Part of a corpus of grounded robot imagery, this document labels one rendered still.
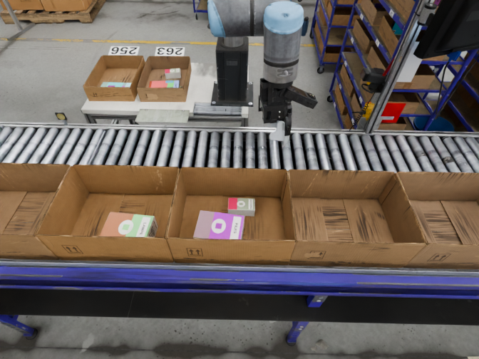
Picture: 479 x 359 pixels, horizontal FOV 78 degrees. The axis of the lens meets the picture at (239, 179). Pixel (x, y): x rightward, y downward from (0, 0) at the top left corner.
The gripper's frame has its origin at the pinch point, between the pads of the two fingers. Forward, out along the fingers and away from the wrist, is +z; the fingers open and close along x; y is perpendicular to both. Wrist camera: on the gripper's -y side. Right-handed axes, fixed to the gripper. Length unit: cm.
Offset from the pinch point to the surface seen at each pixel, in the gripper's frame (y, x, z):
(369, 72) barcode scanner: -60, -53, 8
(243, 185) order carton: 12.1, -6.8, 25.2
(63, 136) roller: 100, -76, 36
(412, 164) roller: -79, -25, 47
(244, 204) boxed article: 13.0, 0.4, 28.2
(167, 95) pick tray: 42, -97, 30
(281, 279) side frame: 6.7, 29.2, 33.8
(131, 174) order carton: 53, -14, 18
